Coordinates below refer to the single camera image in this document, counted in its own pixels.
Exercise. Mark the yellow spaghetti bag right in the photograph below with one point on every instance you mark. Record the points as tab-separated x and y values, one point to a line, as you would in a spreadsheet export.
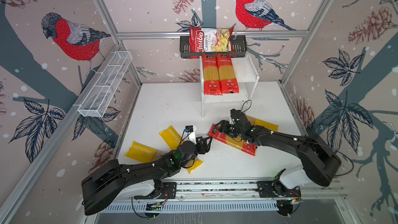
255	121

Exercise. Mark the red spaghetti bag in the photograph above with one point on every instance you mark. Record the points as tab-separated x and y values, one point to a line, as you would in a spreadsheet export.
228	81
239	144
212	85

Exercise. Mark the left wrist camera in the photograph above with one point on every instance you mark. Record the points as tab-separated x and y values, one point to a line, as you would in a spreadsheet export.
190	131

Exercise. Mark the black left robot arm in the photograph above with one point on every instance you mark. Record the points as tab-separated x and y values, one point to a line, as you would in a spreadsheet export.
101	187

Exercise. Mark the red cassava chips bag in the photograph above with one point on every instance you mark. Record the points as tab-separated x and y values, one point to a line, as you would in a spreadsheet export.
210	40

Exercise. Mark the aluminium mounting rail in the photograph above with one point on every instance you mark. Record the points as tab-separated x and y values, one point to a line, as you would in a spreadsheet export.
228	190

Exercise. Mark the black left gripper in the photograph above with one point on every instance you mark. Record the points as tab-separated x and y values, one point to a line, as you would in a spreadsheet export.
206	148

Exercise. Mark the white wire mesh basket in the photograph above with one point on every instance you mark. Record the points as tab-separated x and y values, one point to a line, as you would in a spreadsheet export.
99	97

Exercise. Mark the white two-tier shelf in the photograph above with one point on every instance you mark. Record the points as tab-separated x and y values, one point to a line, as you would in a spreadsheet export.
247	78

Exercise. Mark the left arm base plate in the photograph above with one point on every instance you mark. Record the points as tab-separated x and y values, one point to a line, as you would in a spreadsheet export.
162	191

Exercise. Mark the black wall basket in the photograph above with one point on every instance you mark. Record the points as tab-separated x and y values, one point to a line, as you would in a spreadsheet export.
236	47

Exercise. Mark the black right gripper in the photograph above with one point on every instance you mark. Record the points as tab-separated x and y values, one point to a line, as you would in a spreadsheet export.
221	122

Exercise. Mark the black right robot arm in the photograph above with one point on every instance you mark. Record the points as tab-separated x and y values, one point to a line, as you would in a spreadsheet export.
319	162

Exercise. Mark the yellow spaghetti bag lower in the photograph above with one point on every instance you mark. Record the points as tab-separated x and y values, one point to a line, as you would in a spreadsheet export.
143	154

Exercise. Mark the yellow spaghetti bag upper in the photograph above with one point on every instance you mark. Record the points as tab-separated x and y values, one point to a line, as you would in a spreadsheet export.
172	139

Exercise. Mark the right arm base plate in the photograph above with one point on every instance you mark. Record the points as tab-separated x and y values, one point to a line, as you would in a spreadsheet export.
274	188

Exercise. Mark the yellow spaghetti bag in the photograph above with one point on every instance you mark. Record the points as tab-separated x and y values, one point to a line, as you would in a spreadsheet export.
255	121
143	154
172	139

